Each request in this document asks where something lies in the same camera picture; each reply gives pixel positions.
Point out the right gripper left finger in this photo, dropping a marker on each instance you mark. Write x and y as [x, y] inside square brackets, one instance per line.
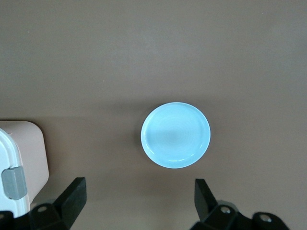
[67, 206]

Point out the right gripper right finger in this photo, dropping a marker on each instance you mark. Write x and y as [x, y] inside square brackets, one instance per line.
[206, 206]

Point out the white lidded lunch box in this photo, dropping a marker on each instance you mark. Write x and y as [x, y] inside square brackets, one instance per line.
[33, 148]

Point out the light blue round plate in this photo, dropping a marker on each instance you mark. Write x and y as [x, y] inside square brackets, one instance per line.
[175, 135]

